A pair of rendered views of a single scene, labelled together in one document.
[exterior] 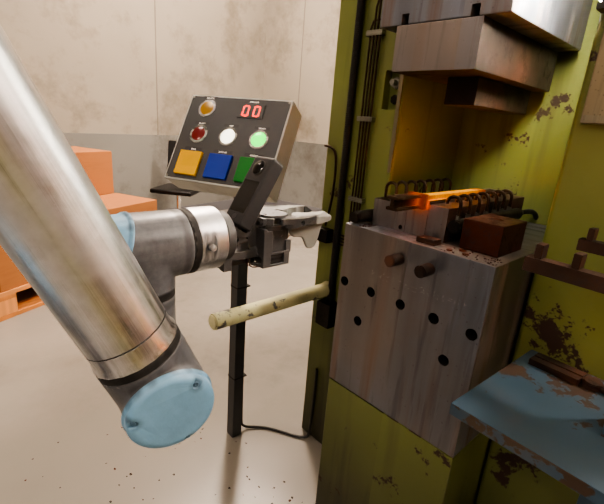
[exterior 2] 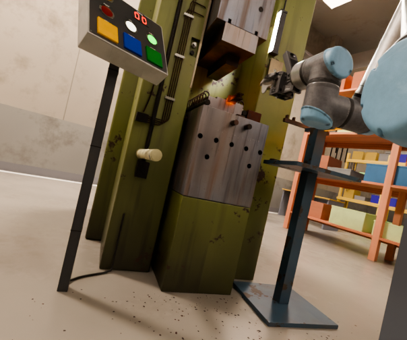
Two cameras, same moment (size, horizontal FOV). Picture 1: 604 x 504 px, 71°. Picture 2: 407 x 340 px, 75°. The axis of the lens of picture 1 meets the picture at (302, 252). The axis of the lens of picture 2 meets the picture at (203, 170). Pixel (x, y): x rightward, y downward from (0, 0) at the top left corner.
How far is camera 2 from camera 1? 1.25 m
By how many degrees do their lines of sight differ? 68
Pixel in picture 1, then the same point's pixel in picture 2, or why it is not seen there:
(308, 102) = not seen: outside the picture
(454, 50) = (248, 44)
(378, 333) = (219, 160)
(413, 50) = (232, 35)
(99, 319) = not seen: hidden behind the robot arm
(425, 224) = (233, 110)
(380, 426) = (216, 210)
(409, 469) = (230, 224)
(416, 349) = (238, 164)
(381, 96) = (188, 48)
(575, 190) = (261, 107)
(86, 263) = not seen: hidden behind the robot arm
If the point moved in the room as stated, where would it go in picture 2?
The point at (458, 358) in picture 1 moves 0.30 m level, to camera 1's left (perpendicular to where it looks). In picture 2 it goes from (255, 163) to (240, 154)
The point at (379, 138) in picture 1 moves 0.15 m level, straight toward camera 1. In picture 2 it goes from (185, 69) to (209, 68)
